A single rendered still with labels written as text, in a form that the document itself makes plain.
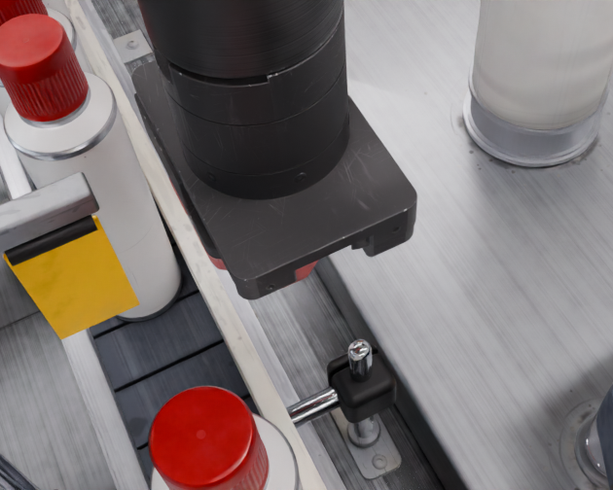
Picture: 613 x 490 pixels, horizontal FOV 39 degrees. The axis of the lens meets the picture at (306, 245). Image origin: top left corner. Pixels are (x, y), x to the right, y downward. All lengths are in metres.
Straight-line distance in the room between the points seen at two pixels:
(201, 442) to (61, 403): 0.32
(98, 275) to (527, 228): 0.32
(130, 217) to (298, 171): 0.19
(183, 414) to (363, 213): 0.08
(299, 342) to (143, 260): 0.13
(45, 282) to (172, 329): 0.24
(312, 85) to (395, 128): 0.35
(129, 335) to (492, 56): 0.27
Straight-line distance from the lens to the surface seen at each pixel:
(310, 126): 0.26
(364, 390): 0.45
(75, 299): 0.30
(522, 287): 0.53
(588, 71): 0.52
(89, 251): 0.28
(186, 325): 0.52
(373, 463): 0.52
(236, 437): 0.27
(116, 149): 0.42
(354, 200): 0.28
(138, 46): 0.74
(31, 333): 0.61
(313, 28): 0.23
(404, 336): 0.50
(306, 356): 0.56
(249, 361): 0.46
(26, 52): 0.38
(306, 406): 0.46
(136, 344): 0.52
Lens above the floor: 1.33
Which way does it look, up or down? 57 degrees down
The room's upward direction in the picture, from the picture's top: 8 degrees counter-clockwise
